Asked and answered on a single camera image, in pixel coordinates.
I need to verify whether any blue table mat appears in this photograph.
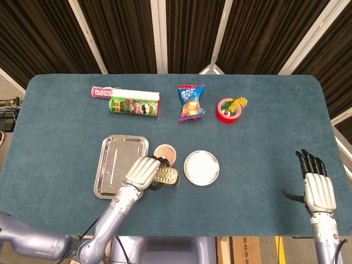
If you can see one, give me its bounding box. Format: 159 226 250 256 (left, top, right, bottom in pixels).
0 73 352 237

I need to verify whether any rectangular steel tray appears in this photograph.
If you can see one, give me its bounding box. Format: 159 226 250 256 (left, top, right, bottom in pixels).
93 134 150 200

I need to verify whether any white frame post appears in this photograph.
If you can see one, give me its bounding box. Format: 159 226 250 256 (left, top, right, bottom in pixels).
150 0 169 75
68 0 109 75
197 0 235 76
277 0 340 76

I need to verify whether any red tape roll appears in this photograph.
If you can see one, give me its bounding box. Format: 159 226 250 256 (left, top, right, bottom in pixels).
215 98 243 125

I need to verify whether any blue snack bag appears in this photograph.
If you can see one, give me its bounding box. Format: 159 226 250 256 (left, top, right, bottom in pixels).
177 84 207 123

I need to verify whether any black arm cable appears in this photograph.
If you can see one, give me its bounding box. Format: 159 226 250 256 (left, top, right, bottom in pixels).
79 216 100 240
333 238 348 264

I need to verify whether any dark brown curtain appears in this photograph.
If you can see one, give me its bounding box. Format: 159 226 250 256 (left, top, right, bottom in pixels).
0 0 352 135

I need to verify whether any metal luncheon meat can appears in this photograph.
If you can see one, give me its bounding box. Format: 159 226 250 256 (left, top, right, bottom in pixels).
152 164 182 188

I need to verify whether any cardboard box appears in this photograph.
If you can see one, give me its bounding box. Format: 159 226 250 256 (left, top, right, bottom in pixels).
229 236 262 264

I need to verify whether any black floor cable bundle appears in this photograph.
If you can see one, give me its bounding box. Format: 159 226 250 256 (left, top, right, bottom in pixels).
0 96 23 133

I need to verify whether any yellow green artificial plant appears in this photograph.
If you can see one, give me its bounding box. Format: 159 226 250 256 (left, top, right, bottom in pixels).
221 96 249 115

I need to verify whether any wooden plank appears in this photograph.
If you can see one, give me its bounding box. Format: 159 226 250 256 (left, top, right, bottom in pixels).
217 236 230 264

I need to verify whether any plastic wrap box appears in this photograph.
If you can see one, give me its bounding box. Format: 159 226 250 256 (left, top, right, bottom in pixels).
91 86 161 102

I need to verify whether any green Pringles can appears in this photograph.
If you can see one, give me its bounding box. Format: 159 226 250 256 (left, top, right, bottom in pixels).
108 96 161 119

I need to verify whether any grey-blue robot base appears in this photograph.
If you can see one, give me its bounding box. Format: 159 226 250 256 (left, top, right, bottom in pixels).
109 235 217 264

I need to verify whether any white round plate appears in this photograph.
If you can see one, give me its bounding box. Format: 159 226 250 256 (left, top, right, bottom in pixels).
183 150 221 187

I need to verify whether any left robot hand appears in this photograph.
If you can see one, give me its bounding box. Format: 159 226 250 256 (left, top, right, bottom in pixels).
123 155 182 194

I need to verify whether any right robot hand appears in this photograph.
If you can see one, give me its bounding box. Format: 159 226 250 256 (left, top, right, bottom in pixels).
281 148 338 217

